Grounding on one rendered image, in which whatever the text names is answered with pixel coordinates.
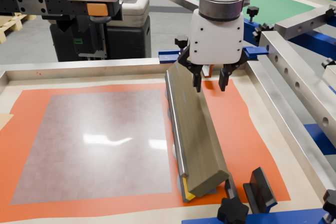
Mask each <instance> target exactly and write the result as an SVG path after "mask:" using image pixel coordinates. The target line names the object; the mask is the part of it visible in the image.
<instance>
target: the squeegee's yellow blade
mask: <svg viewBox="0 0 336 224"><path fill-rule="evenodd" d="M182 178H183V184H184V190H185V197H186V199H187V200H191V199H193V198H194V197H196V196H195V195H193V194H191V193H189V192H188V189H187V183H186V179H185V178H184V177H182Z"/></svg>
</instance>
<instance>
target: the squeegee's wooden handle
mask: <svg viewBox="0 0 336 224"><path fill-rule="evenodd" d="M167 70H168V71H169V72H170V73H171V79H172V84H173V90H174V95H175V101H176V106H177V112H178V118H179V123H180V129H181V134H182V140H183V145H184V151H185V157H186V162H187V168H188V173H189V176H188V177H186V178H185V180H186V186H187V192H189V193H191V194H193V195H195V196H197V197H199V198H201V197H202V196H204V195H205V194H206V193H208V192H209V191H211V190H212V189H214V188H215V187H217V186H218V185H220V184H221V183H223V182H224V181H226V180H227V179H228V178H229V177H230V174H229V171H228V168H227V165H226V162H225V158H224V155H223V152H222V149H221V146H220V143H219V139H218V136H217V133H216V130H215V127H214V124H213V120H212V117H211V114H210V111H209V108H208V105H207V101H206V98H205V95H204V92H203V89H202V86H201V88H200V92H197V90H196V87H193V73H191V72H190V71H189V70H188V69H187V68H186V67H185V66H183V65H181V64H180V63H178V60H177V61H176V62H175V63H174V64H172V65H171V66H170V67H169V68H168V69H167Z"/></svg>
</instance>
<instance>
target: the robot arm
mask: <svg viewBox="0 0 336 224"><path fill-rule="evenodd" d="M249 5H250V0H199V6H198V9H195V10H194V12H193V15H192V19H191V24H190V29H189V36H188V44H187V47H186V49H185V50H184V51H183V52H182V53H181V54H180V55H179V57H178V58H177V61H178V63H179V64H181V65H182V66H184V67H186V68H187V69H188V70H189V71H190V72H191V73H192V74H193V80H192V85H193V87H195V88H196V92H197V93H200V92H201V83H202V76H201V70H202V68H203V65H215V64H223V68H222V69H221V70H220V75H219V81H218V84H219V87H220V90H221V91H222V92H224V91H225V88H226V86H228V82H229V76H230V75H232V72H233V71H234V70H236V69H237V68H238V67H239V66H240V65H242V64H244V63H245V62H247V61H248V60H249V57H248V56H247V54H246V53H245V51H244V49H243V38H244V14H243V12H242V10H243V7H248V6H249ZM188 57H190V60H187V58H188Z"/></svg>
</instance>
